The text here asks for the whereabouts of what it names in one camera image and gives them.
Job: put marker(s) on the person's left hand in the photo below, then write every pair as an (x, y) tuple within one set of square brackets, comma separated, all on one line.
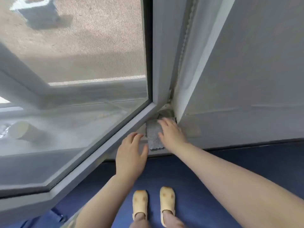
[(130, 156)]

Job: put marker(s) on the person's right hand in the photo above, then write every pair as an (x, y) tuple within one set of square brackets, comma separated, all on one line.
[(173, 137)]

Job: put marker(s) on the grey cleaning cloth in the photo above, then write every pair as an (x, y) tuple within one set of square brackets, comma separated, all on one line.
[(153, 137)]

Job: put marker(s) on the person's left forearm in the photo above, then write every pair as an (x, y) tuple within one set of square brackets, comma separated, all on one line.
[(104, 204)]

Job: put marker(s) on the person's right forearm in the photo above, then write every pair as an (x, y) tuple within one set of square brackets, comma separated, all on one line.
[(232, 185)]

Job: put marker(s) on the person's left leg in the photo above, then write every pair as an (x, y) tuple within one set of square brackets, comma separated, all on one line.
[(139, 223)]

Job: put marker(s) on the white open window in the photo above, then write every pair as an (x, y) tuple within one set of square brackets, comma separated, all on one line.
[(95, 161)]

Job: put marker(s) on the grey window sill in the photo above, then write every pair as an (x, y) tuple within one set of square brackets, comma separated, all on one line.
[(213, 140)]

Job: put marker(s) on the cream left slipper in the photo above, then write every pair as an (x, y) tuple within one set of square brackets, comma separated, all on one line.
[(140, 201)]

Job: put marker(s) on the cream slipper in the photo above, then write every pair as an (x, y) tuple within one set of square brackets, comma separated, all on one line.
[(167, 197), (140, 201)]

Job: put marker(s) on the cream right slipper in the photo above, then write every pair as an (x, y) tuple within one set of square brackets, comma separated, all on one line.
[(167, 197)]

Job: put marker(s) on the beige paper cup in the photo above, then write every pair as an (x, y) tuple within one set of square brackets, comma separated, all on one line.
[(26, 131)]

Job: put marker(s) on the grey box with white rim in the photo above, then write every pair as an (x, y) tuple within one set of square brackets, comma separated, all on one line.
[(38, 11)]

